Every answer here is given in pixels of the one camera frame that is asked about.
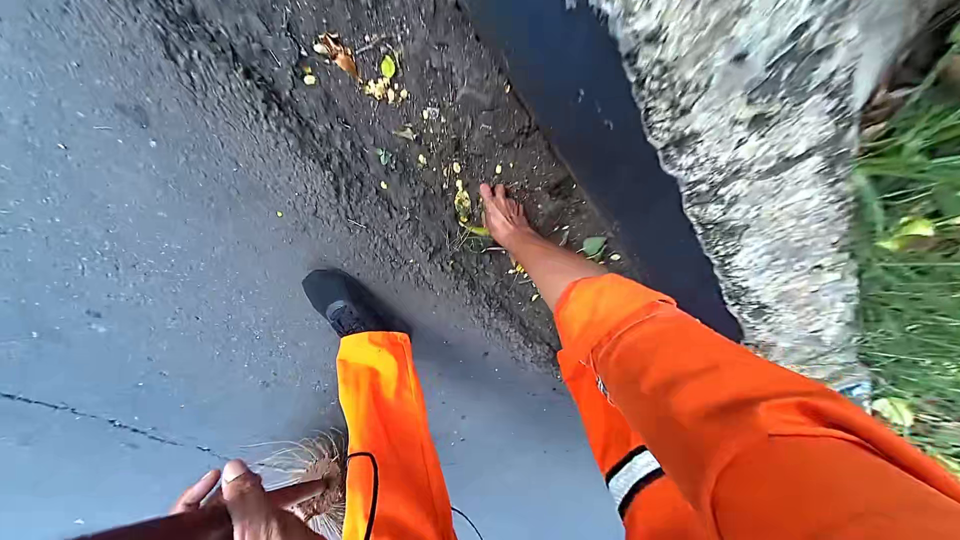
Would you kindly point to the person's left fingers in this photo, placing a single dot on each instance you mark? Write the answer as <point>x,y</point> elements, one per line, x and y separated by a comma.
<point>196,492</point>

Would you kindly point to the person's legs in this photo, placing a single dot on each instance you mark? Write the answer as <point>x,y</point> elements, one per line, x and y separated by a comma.
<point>391,435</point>

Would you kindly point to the pale green leaf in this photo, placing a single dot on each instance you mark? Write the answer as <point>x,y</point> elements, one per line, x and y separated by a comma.
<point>893,411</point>

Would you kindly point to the broad light green leaf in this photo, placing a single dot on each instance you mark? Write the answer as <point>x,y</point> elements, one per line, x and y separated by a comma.
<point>913,227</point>

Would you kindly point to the scattered yellow petals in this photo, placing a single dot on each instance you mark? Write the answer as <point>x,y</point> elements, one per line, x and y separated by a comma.
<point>379,90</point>

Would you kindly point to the green grass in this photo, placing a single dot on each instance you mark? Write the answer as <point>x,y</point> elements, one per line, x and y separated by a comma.
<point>911,300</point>

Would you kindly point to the person's left thumb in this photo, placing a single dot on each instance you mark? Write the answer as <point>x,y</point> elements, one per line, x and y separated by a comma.
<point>244,491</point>

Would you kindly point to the dry brown leaf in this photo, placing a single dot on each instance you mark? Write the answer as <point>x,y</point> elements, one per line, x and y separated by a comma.
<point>345,61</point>

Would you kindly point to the green oval leaf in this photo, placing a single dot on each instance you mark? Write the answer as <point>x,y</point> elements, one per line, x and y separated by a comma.
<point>594,246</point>

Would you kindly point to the rough grey stone wall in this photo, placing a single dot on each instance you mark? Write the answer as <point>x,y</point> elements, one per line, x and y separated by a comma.
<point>757,150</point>

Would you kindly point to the narrow yellow leaf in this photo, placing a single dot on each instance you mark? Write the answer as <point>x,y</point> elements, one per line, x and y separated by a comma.
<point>478,231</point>

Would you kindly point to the person's left hand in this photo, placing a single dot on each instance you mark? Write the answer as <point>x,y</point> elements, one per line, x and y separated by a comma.
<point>259,514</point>

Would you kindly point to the small dark green leaf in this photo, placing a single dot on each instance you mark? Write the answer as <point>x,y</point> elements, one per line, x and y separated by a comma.
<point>384,157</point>

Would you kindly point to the person's right forearm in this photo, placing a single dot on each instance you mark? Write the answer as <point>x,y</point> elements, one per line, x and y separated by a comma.
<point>660,337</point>

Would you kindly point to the person's right hand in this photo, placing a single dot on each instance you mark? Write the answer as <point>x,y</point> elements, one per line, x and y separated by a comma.
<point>505,217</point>

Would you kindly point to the small yellow-green leaf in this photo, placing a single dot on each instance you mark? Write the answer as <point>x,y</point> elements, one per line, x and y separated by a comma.
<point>388,67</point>

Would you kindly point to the person's right fingers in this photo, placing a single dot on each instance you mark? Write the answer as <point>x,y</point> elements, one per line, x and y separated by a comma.
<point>492,196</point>

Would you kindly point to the spotted yellow leaf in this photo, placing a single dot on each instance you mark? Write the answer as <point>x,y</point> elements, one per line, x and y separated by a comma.
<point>463,204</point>

